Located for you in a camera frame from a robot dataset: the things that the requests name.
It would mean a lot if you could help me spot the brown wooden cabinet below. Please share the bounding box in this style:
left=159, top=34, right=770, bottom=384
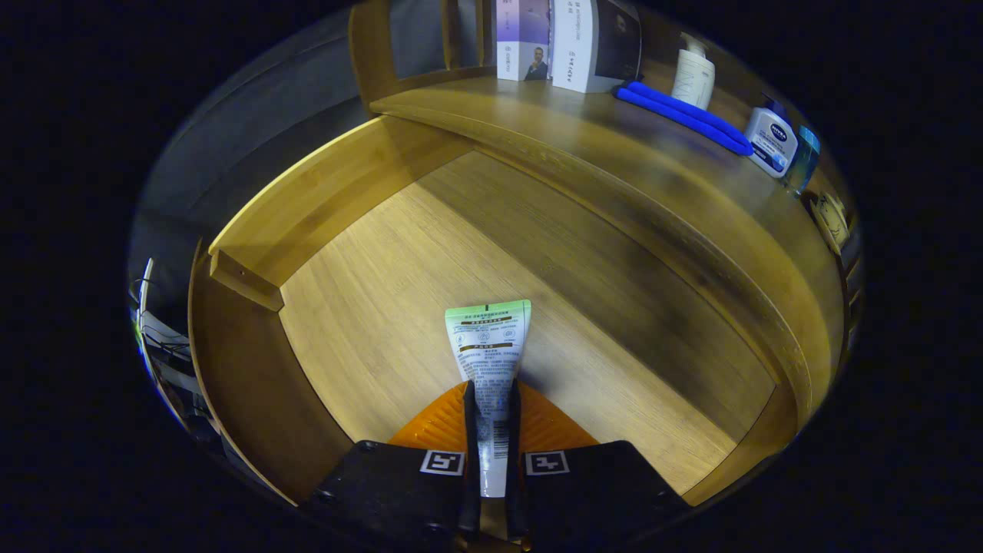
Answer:
left=347, top=0, right=865, bottom=419

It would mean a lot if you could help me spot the brown wooden drawer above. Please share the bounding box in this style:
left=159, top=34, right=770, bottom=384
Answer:
left=188, top=115, right=815, bottom=508

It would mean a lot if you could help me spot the beige lidded teacup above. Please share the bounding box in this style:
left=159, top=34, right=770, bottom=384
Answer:
left=803, top=190, right=852, bottom=256

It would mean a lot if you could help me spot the brown wooden countertop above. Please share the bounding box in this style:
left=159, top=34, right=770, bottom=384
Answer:
left=370, top=65, right=849, bottom=416

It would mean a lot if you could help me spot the white and black book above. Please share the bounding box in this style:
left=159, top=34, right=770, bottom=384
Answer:
left=550, top=0, right=643, bottom=94

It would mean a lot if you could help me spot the blue folded cloth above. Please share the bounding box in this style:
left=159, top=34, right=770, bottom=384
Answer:
left=612, top=81, right=755, bottom=157

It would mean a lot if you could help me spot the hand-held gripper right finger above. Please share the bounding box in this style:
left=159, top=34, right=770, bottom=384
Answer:
left=505, top=379, right=692, bottom=550

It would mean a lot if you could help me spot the purple book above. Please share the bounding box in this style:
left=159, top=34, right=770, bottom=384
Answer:
left=495, top=0, right=552, bottom=82

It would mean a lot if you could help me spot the white bottle with blue cap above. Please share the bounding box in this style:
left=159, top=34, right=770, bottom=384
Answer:
left=743, top=98, right=799, bottom=179

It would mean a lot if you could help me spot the white pump bottle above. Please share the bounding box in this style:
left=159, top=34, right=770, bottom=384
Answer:
left=670, top=32, right=717, bottom=111

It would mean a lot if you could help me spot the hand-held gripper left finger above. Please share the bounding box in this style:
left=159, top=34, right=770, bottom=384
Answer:
left=303, top=380, right=481, bottom=553

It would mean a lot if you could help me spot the white and green tube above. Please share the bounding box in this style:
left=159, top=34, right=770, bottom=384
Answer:
left=444, top=300, right=532, bottom=498

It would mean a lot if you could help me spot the teal slim bottle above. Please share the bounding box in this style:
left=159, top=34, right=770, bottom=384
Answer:
left=785, top=125, right=821, bottom=197

